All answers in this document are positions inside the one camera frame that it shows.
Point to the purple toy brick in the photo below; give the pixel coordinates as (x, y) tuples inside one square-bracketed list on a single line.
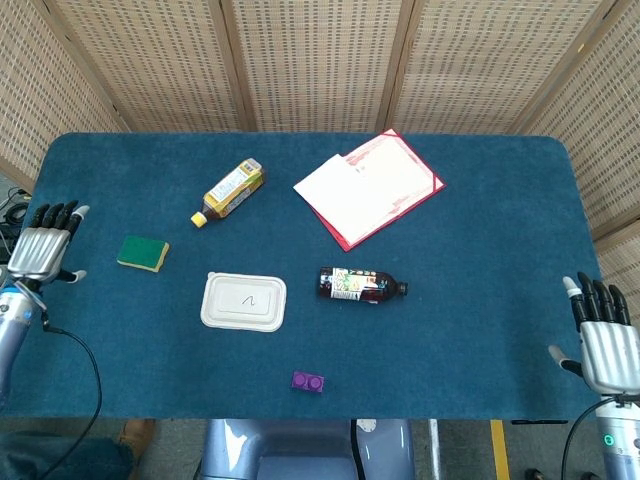
[(308, 382)]

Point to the woven bamboo folding screen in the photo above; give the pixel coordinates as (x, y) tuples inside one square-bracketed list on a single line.
[(320, 60)]

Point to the dark bottle with colourful label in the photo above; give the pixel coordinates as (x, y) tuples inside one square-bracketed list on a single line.
[(360, 285)]

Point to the dark teal trousers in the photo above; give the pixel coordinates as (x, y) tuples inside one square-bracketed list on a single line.
[(60, 457)]

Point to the yellow label tea bottle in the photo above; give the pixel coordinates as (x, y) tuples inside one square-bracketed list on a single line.
[(231, 192)]

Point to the red folder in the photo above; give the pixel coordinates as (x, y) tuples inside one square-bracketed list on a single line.
[(395, 195)]

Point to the white lidded food container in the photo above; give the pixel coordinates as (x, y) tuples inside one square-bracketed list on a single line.
[(244, 302)]

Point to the blue-grey robot torso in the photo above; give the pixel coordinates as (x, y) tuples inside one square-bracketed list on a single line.
[(305, 450)]

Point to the brown shoe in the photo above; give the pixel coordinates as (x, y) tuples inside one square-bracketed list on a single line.
[(137, 435)]

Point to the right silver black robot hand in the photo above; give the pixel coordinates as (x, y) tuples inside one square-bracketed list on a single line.
[(607, 350)]

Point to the white paper sheet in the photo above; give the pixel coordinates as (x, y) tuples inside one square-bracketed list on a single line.
[(330, 187)]

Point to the white floor strip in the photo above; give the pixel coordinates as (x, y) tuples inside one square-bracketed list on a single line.
[(435, 447)]

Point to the yellow floor tape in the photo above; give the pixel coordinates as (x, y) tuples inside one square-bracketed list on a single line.
[(500, 450)]

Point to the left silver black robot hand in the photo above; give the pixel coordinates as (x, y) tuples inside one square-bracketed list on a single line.
[(37, 247)]

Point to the green yellow sponge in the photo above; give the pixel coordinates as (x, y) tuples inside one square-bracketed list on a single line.
[(143, 253)]

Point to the blue carpet table cover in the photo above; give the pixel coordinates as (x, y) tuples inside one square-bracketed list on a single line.
[(320, 345)]

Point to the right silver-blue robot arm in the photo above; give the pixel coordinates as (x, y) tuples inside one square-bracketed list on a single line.
[(619, 440)]

